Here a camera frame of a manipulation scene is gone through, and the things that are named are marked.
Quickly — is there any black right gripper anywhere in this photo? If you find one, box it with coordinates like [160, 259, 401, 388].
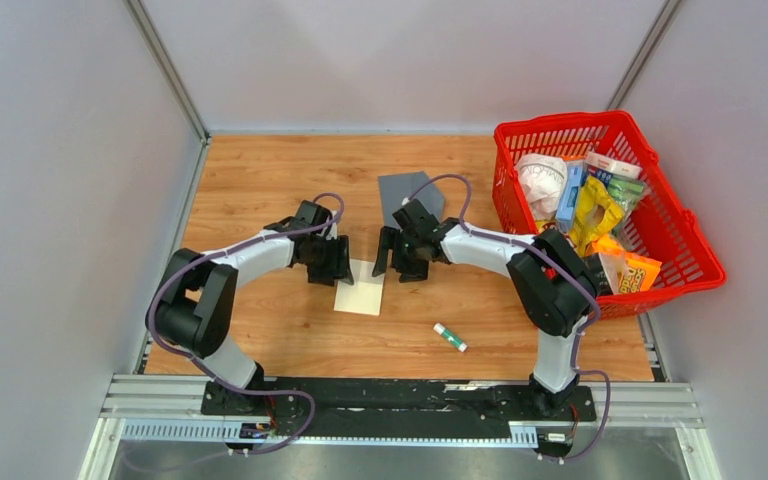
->
[372, 226, 428, 283]

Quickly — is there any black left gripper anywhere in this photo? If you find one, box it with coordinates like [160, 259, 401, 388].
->
[301, 234, 354, 287]

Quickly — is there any white letter paper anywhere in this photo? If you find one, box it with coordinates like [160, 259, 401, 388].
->
[333, 259, 385, 316]

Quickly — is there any grey-blue paper envelope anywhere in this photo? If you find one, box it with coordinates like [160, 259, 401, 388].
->
[378, 171, 445, 228]

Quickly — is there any green white glue stick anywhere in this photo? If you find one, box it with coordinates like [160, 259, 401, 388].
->
[433, 323, 468, 352]

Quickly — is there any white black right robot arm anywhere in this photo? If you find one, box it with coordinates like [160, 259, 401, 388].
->
[373, 199, 600, 419]

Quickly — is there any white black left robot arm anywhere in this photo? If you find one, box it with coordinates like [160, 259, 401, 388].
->
[145, 199, 354, 415]

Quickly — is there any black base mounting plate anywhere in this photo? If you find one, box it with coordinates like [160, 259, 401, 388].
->
[200, 377, 596, 440]

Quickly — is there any white crumpled plastic bag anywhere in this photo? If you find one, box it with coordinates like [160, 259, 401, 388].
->
[515, 153, 568, 221]

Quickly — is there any blue box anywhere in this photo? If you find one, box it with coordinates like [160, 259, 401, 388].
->
[554, 159, 587, 234]

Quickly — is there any yellow Lays chips bag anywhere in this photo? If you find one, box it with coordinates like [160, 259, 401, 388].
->
[536, 176, 625, 256]

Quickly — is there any white red carton box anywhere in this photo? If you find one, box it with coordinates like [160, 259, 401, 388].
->
[585, 151, 642, 179]

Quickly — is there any orange snack bag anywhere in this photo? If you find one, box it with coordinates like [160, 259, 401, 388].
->
[588, 234, 662, 295]

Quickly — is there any green snack packet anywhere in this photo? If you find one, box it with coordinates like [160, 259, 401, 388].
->
[607, 176, 649, 217]

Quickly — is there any red plastic shopping basket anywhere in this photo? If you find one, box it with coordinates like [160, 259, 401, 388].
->
[492, 110, 727, 319]

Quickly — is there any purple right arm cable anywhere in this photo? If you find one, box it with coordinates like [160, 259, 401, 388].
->
[407, 174, 613, 464]

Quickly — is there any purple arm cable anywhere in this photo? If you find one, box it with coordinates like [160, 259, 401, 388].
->
[407, 174, 613, 464]
[146, 192, 318, 458]

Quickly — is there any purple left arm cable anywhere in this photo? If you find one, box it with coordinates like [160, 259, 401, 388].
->
[146, 192, 318, 458]

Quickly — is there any aluminium frame rail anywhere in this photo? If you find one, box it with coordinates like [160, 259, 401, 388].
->
[80, 375, 721, 479]

